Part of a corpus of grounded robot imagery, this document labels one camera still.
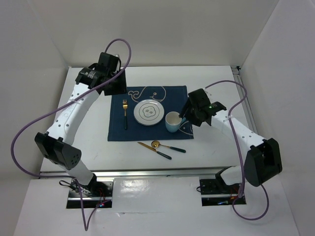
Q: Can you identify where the gold fork green handle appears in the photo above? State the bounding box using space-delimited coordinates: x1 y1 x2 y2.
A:
123 99 128 130

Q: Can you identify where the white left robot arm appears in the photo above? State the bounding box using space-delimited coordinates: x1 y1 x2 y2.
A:
34 52 126 196

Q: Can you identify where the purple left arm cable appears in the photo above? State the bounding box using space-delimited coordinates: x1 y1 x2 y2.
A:
11 38 132 232

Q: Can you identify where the blue placemat with whale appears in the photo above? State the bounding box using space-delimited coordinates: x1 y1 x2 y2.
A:
107 86 193 142

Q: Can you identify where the light blue mug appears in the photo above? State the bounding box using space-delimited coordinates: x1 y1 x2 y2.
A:
165 111 186 133

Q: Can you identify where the gold knife green handle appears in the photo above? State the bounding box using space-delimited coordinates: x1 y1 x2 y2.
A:
137 142 172 160

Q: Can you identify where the aluminium rail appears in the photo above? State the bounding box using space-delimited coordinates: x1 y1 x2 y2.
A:
231 65 271 174
39 167 271 179

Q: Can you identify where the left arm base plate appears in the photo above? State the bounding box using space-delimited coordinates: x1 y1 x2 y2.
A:
59 179 114 209

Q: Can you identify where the aluminium right side rail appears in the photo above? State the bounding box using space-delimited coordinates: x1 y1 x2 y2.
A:
231 65 271 174

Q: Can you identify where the aluminium front rail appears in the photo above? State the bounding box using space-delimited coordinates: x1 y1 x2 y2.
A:
39 167 271 179

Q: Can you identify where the gold spoon green handle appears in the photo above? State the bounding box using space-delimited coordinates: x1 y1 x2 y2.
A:
151 140 187 153

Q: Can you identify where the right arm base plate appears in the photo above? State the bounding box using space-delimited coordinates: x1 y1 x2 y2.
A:
196 178 246 207

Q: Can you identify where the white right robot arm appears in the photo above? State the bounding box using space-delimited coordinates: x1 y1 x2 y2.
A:
180 88 283 193

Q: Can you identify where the white plate with dark rim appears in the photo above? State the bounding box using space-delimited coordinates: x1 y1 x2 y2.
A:
133 99 165 126

